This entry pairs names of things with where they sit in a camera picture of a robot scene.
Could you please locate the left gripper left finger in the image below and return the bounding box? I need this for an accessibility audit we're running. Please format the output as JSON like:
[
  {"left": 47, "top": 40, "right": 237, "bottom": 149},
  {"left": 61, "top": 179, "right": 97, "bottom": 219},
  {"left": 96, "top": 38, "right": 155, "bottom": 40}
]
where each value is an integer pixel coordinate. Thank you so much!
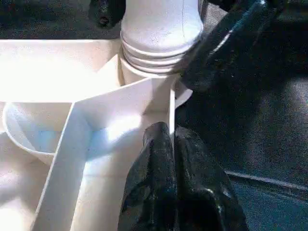
[{"left": 117, "top": 121, "right": 178, "bottom": 231}]

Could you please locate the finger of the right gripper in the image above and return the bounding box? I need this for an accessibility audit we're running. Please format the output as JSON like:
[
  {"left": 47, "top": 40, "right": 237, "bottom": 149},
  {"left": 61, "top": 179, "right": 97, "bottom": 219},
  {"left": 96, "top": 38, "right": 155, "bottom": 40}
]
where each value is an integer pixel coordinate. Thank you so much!
[
  {"left": 180, "top": 0, "right": 282, "bottom": 93},
  {"left": 89, "top": 0, "right": 127, "bottom": 28}
]

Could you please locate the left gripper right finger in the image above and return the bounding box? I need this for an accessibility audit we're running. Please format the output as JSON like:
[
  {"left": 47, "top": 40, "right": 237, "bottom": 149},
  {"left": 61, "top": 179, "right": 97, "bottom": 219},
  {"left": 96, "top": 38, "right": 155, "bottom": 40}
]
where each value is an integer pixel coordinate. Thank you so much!
[{"left": 174, "top": 126, "right": 250, "bottom": 231}]

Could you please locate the white plastic table leg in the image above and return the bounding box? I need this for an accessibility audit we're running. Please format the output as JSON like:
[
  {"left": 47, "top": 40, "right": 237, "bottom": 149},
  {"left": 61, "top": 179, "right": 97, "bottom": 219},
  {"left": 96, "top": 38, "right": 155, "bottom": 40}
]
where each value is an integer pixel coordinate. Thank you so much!
[{"left": 120, "top": 0, "right": 204, "bottom": 76}]

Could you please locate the white plastic table top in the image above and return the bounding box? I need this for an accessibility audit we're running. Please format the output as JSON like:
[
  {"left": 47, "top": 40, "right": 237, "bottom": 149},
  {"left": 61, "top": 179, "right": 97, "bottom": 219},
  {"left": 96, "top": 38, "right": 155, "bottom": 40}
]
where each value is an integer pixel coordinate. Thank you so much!
[{"left": 0, "top": 38, "right": 194, "bottom": 231}]

